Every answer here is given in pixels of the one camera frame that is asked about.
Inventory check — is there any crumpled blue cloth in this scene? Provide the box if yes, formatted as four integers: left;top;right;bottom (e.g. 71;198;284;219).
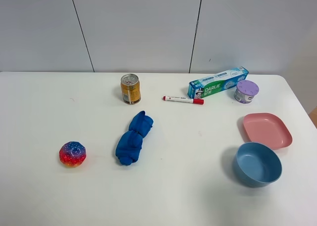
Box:
115;111;154;166

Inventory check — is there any red white marker pen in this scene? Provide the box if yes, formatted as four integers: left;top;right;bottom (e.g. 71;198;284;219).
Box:
162;96;204;105

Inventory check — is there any purple lidded small tub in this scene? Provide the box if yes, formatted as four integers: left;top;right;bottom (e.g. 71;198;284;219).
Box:
234;80;259;104

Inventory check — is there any pink square plate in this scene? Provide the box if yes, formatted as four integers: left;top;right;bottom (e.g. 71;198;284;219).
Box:
242;113;293;150

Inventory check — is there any Darlie toothpaste box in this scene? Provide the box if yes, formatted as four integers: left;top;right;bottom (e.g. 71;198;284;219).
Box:
187;66;249;99

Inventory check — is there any blue plastic bowl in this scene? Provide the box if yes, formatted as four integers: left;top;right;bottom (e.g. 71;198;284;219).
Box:
232;142;282;188

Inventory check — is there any gold drink can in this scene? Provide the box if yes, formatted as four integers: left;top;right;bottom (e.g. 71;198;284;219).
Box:
120;73;141;105

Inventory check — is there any rainbow speckled squishy ball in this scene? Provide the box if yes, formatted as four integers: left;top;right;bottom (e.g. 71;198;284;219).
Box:
59;141;87;168

